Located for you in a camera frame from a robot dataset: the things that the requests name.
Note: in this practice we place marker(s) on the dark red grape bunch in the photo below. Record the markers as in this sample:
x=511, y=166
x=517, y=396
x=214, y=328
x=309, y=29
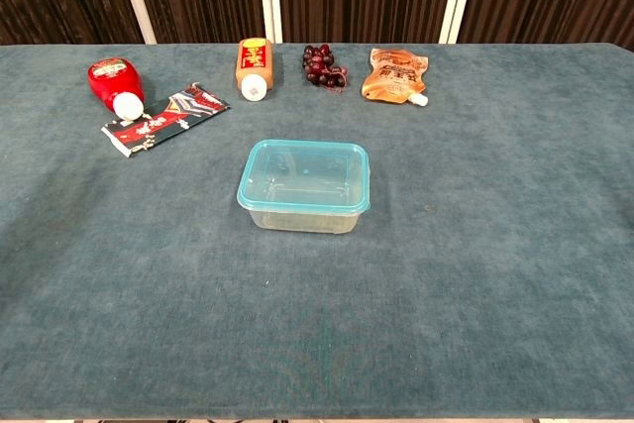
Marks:
x=319, y=66

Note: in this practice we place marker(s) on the tan sauce bottle white cap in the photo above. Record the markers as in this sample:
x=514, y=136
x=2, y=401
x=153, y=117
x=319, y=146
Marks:
x=253, y=64

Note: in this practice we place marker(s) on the orange spout sauce pouch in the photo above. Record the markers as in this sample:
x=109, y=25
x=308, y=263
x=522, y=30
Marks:
x=393, y=76

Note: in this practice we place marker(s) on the teal velvet tablecloth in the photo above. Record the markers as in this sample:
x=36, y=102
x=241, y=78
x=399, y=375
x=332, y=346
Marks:
x=317, y=319

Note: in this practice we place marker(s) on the teal rimmed clear plastic lid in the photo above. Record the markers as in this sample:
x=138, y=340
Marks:
x=307, y=165

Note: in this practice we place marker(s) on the black red snack packet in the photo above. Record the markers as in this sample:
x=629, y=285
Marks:
x=168, y=121

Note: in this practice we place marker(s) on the clear plastic container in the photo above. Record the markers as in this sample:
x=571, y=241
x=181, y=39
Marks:
x=302, y=222

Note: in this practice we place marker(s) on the red ketchup squeeze bottle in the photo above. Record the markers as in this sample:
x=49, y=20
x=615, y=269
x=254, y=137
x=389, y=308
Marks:
x=115, y=80

